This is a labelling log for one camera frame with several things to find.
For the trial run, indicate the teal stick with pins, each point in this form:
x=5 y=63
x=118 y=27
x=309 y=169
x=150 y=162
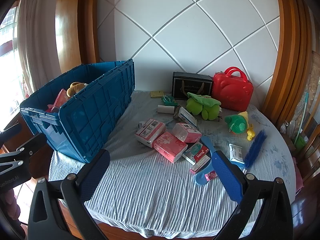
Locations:
x=301 y=117

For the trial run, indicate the yellow sticky note pad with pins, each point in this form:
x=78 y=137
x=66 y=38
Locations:
x=156 y=94

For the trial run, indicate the wooden wall frame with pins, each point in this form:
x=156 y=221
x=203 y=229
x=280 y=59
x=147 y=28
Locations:
x=290 y=55
x=75 y=25

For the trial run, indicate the pink floral tissue pack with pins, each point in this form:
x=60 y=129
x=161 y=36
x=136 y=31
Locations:
x=168 y=146

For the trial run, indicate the black gift box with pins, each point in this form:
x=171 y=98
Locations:
x=190 y=85

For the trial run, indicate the green plastic clip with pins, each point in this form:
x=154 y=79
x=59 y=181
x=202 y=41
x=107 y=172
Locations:
x=168 y=100

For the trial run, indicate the green red toothpaste box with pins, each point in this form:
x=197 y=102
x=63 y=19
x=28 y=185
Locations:
x=196 y=153

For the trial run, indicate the brown plush toy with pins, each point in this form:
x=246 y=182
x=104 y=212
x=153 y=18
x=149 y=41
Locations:
x=75 y=87

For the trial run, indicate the white paper roll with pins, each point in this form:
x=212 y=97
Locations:
x=165 y=109

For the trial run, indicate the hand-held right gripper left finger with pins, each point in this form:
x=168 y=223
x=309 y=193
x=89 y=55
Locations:
x=96 y=172

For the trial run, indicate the blue plastic crate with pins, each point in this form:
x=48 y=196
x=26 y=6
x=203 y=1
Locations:
x=82 y=120

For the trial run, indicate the white blue medicine box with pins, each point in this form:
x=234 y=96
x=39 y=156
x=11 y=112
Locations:
x=187 y=116

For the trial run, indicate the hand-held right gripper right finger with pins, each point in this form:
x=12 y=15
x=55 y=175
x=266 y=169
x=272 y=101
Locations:
x=225 y=175

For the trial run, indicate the window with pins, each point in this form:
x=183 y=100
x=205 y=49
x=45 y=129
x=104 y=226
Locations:
x=7 y=67

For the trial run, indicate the white pink tissue pack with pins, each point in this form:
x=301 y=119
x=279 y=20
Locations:
x=150 y=131

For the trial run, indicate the green frog plush toy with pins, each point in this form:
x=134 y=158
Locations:
x=202 y=105

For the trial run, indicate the white ointment box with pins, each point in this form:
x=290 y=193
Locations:
x=200 y=166

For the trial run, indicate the beige curtain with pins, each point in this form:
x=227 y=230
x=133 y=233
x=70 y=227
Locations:
x=37 y=35

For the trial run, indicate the green yellow plush toy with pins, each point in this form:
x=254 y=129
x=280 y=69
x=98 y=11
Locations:
x=237 y=125

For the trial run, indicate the white plastic packet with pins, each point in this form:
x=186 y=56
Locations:
x=236 y=152

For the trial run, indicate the clear pink tissue pack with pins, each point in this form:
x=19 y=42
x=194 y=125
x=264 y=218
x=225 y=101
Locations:
x=186 y=131

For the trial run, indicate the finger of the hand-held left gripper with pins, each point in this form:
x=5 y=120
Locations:
x=30 y=148
x=10 y=131

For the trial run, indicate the wooden chair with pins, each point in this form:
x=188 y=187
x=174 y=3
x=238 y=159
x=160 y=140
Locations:
x=312 y=140

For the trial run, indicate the red bear suitcase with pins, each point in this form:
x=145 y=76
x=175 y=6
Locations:
x=231 y=92

